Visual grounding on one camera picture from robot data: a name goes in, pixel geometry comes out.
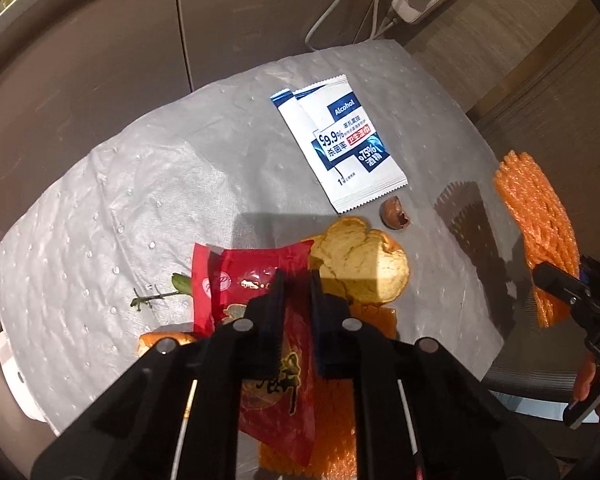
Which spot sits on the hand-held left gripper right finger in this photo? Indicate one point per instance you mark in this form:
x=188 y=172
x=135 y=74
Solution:
x=325 y=340

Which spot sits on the person's right hand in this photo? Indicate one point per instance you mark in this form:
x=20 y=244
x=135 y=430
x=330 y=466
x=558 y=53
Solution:
x=584 y=382

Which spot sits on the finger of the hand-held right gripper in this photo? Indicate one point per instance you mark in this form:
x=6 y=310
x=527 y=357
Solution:
x=592 y=271
x=555 y=280

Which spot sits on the red snack packet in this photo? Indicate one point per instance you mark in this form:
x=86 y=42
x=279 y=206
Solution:
x=220 y=280

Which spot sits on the piece of bread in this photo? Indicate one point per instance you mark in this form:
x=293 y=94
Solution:
x=152 y=342

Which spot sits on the grey padded mat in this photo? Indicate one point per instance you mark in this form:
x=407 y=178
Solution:
x=130 y=185

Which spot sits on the green plant stem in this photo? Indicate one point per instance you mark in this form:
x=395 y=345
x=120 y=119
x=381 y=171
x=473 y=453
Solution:
x=180 y=284

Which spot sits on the orange foam fruit net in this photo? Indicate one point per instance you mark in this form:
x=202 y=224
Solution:
x=535 y=210
x=335 y=425

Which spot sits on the brown chestnut shell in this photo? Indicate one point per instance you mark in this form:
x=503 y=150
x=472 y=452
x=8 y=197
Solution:
x=395 y=212

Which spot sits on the white blue wipe packet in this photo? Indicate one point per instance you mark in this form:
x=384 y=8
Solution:
x=282 y=102
x=350 y=160

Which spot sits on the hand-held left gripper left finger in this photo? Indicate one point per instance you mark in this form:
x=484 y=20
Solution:
x=267 y=320

